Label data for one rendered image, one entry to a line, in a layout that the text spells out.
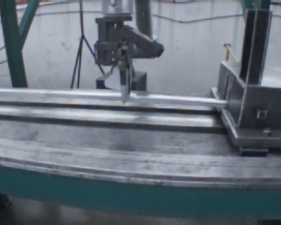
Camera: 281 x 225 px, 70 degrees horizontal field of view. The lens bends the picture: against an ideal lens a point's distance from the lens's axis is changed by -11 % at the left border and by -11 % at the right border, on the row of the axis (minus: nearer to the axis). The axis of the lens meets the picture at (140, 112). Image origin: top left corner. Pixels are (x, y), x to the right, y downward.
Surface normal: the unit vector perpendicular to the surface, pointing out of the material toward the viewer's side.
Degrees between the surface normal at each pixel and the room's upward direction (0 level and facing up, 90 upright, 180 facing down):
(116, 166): 0
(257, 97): 90
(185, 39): 90
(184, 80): 90
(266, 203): 90
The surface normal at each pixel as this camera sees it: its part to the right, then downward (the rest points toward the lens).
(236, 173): 0.00, -0.91
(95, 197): -0.11, 0.42
